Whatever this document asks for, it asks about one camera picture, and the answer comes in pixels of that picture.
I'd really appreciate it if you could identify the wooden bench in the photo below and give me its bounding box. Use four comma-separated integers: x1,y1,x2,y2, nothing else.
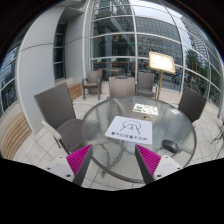
1,113,31,159

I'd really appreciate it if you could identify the wicker armchair far right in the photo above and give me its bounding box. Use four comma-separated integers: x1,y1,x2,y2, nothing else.
136,72,156,98

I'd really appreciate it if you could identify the white printed mouse pad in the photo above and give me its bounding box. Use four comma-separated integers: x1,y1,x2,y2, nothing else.
105,116,152,145

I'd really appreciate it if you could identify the small round brass disc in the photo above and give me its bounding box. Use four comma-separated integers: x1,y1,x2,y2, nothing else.
141,115,151,121

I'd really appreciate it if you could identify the brown wicker chair left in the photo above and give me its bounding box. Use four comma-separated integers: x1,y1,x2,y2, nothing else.
34,83,83,154

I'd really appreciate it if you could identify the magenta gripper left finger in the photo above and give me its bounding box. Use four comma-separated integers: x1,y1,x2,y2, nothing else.
46,144,94,187

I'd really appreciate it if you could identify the black computer mouse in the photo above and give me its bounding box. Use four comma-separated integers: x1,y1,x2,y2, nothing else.
162,140,178,153

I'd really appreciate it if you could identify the brown wicker chair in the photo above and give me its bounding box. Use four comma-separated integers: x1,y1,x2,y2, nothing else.
34,83,83,154
109,76,135,98
178,88,207,125

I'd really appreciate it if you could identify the brown wicker chair right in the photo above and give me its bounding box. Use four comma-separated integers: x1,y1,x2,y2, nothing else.
178,88,207,125

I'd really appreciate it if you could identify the round glass table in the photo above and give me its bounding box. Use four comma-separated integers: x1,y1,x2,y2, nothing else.
82,96,197,183

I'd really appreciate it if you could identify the brown wicker chair far middle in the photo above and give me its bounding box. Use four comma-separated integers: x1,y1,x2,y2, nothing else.
109,76,135,98

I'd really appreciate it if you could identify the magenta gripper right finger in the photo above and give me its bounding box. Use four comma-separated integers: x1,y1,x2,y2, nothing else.
134,144,184,185

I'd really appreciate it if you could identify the wicker armchair far left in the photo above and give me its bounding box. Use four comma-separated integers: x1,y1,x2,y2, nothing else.
81,69,102,99

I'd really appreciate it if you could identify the colourful menu card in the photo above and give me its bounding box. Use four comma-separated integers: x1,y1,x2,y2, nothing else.
133,103,158,115

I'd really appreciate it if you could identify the brass menu stand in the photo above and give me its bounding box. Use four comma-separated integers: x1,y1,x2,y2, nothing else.
148,51,177,101

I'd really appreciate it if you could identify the wicker armchair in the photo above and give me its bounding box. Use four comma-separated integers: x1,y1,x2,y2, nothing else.
81,69,102,99
136,72,156,98

